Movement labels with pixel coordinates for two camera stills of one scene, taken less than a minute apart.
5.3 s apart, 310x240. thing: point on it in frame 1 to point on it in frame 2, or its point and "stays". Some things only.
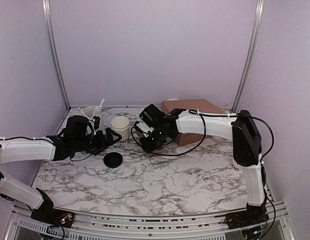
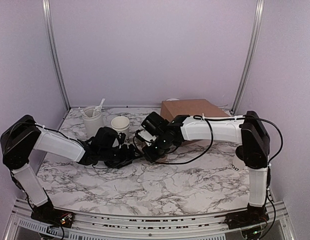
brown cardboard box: x=201 y=105 stays
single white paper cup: x=235 y=167 stays
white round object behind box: x=173 y=99 stays
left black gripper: x=103 y=144 to x=127 y=159
